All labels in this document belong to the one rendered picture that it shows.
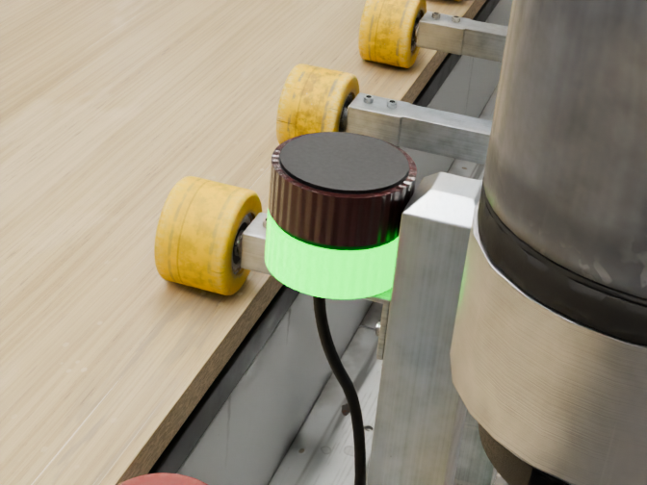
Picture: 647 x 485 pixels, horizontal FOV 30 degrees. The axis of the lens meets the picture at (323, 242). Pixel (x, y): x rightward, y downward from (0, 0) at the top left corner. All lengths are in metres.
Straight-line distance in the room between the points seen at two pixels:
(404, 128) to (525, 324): 0.81
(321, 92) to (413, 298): 0.59
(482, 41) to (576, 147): 1.06
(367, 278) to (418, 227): 0.03
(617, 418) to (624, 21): 0.09
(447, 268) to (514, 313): 0.22
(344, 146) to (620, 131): 0.28
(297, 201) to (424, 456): 0.13
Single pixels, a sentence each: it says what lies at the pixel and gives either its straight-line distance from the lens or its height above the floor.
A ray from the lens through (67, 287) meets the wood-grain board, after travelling 0.91.
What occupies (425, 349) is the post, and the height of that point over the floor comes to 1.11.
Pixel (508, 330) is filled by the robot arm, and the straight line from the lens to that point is 0.27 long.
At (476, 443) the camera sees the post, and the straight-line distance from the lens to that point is 0.85.
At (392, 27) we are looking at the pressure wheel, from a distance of 1.29.
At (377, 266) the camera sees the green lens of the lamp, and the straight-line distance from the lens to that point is 0.49.
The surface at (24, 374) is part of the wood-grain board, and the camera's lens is 0.83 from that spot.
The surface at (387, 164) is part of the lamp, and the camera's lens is 0.50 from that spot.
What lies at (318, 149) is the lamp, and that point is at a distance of 0.50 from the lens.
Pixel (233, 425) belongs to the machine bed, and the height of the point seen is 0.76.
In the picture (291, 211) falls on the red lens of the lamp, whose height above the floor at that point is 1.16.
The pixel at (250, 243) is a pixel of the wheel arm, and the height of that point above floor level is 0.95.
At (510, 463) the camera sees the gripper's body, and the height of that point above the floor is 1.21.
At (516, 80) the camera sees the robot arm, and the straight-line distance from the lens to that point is 0.25.
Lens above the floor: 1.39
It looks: 30 degrees down
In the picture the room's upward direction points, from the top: 5 degrees clockwise
